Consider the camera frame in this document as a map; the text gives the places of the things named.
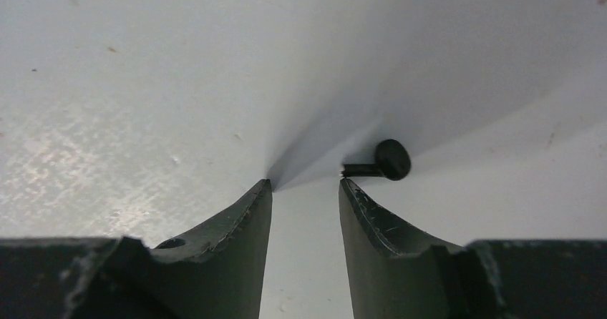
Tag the black earbud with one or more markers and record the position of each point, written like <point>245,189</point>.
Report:
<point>391,161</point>

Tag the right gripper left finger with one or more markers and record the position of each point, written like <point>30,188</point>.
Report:
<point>214,270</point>

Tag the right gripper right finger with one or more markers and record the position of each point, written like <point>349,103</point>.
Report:
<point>397,270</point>

